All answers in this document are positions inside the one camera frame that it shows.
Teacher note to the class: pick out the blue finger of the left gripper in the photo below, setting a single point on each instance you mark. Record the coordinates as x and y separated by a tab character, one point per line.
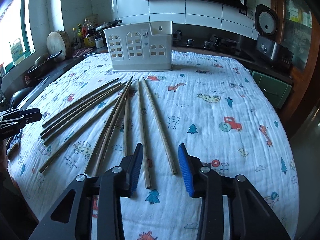
31	115

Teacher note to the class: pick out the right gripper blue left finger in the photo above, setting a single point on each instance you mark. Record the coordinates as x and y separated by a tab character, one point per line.
131	166

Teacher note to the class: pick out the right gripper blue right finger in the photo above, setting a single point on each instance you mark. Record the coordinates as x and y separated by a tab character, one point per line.
194	179

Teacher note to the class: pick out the wooden chopstick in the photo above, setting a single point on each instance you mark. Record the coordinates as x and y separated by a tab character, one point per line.
66	109
147	178
75	134
82	114
88	169
106	136
161	131
126	124
75	111

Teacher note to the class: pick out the black wok pan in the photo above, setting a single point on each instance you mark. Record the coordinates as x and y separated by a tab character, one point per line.
43	65

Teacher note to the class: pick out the white cartoon print cloth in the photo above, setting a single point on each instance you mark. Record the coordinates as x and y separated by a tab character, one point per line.
209	103

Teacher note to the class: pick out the detergent jug on windowsill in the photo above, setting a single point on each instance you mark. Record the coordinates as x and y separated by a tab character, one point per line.
17	52

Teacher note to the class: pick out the round wooden cutting board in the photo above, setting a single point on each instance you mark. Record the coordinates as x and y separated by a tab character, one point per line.
59	41

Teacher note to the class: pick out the pink dish cloth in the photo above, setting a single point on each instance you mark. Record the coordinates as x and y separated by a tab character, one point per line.
82	52

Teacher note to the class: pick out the yellow cap oil bottle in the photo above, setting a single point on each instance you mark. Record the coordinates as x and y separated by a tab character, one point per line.
80	35

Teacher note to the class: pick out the white seasoning shaker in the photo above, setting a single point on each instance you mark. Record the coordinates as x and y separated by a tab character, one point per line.
99	42

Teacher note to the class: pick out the dark soy sauce bottle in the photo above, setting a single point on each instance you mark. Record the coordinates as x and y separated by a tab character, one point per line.
88	34

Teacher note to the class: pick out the green cabinet drawers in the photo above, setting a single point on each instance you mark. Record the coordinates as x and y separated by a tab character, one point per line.
274	90

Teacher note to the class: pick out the white plastic utensil holder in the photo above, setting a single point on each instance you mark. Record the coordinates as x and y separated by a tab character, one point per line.
140	47

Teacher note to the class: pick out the black gas stove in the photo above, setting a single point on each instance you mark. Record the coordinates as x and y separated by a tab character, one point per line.
214	43

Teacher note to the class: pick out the black rice cooker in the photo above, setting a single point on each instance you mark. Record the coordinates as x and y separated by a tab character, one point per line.
266	24

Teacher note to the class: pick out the wooden glass door cabinet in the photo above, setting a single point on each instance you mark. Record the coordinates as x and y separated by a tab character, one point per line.
298	30

